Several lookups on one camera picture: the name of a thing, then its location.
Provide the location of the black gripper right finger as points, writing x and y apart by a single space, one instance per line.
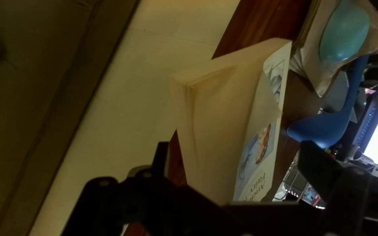
321 170

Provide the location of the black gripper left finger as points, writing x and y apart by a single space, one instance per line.
162 159

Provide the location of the cream illustrated book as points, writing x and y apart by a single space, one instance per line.
224 122

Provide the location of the blue plastic chair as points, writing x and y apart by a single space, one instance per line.
325 126

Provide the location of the beige paper sheet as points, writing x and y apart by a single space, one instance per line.
316 73

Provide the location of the teal round object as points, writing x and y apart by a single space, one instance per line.
345 33

